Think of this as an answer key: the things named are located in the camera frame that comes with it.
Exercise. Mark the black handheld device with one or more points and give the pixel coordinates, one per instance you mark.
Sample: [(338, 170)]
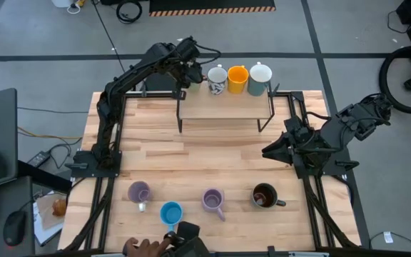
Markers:
[(189, 242)]

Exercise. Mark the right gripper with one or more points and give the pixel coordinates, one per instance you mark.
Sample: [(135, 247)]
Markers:
[(302, 142)]

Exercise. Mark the smooth purple mug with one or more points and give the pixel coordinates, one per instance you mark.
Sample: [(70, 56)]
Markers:
[(138, 192)]

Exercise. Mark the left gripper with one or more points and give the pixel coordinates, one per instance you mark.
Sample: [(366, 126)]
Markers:
[(187, 73)]

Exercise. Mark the black metal table frame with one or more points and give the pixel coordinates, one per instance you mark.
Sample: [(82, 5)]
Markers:
[(148, 95)]

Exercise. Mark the white floor tag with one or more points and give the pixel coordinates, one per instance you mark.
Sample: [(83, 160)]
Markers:
[(388, 237)]

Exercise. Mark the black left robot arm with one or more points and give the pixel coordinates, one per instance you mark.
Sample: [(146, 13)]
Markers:
[(120, 84)]

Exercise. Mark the small hazard-striped black mat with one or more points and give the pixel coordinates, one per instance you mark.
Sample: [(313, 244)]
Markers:
[(159, 85)]

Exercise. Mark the white container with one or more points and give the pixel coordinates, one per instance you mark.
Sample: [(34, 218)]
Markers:
[(61, 3)]

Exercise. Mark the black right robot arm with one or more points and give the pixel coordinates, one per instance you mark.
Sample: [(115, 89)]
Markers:
[(337, 130)]

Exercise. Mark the ribbed purple mug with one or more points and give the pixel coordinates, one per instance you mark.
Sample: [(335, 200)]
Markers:
[(212, 200)]

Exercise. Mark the white paper stack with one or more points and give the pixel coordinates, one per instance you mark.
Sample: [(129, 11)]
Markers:
[(43, 228)]

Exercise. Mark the orange mug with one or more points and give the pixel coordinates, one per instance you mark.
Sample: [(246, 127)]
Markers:
[(237, 76)]

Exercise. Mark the wooden shelf riser black legs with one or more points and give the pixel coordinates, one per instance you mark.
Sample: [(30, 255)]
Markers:
[(227, 107)]

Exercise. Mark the person's hand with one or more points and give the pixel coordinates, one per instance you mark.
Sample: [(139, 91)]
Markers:
[(145, 248)]

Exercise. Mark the dark glazed mug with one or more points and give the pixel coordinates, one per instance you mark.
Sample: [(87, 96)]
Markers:
[(264, 195)]

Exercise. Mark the white metal bracket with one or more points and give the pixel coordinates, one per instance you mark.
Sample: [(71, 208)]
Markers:
[(111, 255), (309, 255)]

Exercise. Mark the patterned white mug blue rim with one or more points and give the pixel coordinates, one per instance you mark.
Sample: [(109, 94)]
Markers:
[(217, 75)]

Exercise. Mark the long hazard-striped black mat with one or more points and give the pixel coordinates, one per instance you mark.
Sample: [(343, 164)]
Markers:
[(209, 5)]

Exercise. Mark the brown round pastry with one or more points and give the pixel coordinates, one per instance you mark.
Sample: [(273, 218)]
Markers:
[(59, 207)]

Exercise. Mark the teal mug white inside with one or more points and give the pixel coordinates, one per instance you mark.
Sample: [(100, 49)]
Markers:
[(259, 73)]

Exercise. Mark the black power adapter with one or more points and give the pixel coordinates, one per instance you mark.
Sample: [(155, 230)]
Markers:
[(38, 159)]

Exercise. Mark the black computer mouse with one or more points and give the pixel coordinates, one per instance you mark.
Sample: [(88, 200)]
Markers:
[(14, 228)]

